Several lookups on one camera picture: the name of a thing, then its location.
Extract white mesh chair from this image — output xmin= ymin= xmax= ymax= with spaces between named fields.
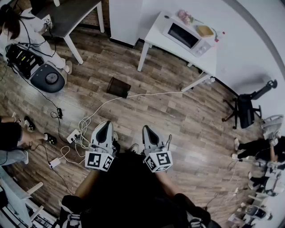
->
xmin=261 ymin=114 xmax=285 ymax=140

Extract person's right forearm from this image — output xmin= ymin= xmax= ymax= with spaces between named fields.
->
xmin=155 ymin=170 xmax=185 ymax=198

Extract black floor cable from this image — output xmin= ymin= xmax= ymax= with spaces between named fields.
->
xmin=6 ymin=64 xmax=74 ymax=145

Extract person's black shirt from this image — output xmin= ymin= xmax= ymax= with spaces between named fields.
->
xmin=59 ymin=192 xmax=212 ymax=228

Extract white desk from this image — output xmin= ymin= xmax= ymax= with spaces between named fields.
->
xmin=0 ymin=167 xmax=44 ymax=228

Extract dark grey table white legs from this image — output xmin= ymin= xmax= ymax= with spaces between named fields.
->
xmin=35 ymin=0 xmax=105 ymax=65

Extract black office chair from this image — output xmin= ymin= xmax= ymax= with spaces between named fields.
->
xmin=222 ymin=79 xmax=278 ymax=130

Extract white cabinet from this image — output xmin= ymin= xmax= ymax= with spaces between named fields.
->
xmin=108 ymin=0 xmax=143 ymax=49

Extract white power strip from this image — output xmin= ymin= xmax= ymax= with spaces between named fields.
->
xmin=66 ymin=128 xmax=81 ymax=144

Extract white floor cable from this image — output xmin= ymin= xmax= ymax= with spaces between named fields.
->
xmin=60 ymin=90 xmax=183 ymax=166

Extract person's black trousers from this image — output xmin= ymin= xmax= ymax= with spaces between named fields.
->
xmin=77 ymin=138 xmax=190 ymax=228

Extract person's left forearm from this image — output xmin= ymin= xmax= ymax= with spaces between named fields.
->
xmin=74 ymin=168 xmax=102 ymax=200

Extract white power adapter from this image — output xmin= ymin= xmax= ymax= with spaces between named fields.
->
xmin=48 ymin=157 xmax=61 ymax=169

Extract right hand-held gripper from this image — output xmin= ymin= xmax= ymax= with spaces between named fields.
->
xmin=142 ymin=125 xmax=174 ymax=173

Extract grey round-base machine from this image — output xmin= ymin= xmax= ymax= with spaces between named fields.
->
xmin=5 ymin=43 xmax=68 ymax=94

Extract black mesh waste bin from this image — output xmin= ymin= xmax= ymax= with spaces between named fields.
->
xmin=106 ymin=77 xmax=131 ymax=99

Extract pink flower bunch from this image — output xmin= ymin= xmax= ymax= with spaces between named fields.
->
xmin=177 ymin=9 xmax=204 ymax=25

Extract yellow tray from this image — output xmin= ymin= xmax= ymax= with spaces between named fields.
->
xmin=195 ymin=25 xmax=215 ymax=38

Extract white microwave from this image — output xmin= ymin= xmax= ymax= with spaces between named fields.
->
xmin=162 ymin=15 xmax=216 ymax=58

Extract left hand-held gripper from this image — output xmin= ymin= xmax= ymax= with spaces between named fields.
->
xmin=85 ymin=121 xmax=118 ymax=172

